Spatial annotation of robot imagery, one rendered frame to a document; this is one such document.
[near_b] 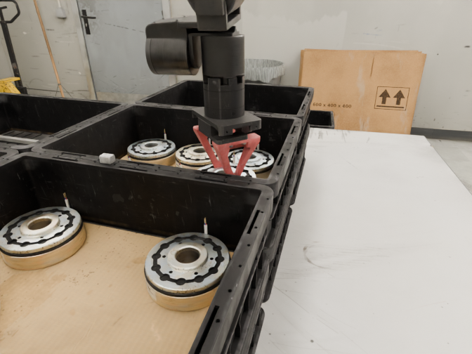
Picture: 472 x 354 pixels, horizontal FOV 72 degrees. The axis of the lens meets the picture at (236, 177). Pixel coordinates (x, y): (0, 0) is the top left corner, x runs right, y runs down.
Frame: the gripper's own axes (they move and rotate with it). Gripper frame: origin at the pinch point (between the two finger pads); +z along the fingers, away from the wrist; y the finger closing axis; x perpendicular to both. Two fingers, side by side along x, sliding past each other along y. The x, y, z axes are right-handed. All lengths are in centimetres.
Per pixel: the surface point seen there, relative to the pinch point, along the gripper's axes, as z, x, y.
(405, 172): 21, 64, -11
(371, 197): 20.5, 43.7, -5.8
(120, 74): 38, 41, -346
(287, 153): -2.6, 8.5, 4.1
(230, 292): -2.6, -11.8, 24.4
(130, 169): -2.9, -14.0, -1.5
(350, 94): 47, 212, -173
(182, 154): 4.1, -1.0, -18.6
